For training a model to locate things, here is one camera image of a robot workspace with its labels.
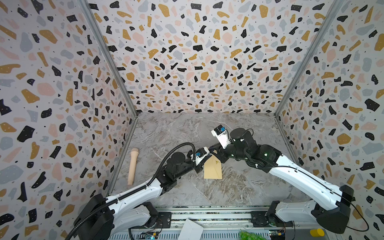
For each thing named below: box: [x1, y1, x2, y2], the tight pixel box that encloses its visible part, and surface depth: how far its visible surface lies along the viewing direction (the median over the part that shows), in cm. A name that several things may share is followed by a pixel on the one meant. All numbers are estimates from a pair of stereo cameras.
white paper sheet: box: [177, 218, 204, 240], surface depth 69 cm
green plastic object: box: [239, 229, 266, 240], surface depth 68 cm
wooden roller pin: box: [127, 148, 139, 186], surface depth 93 cm
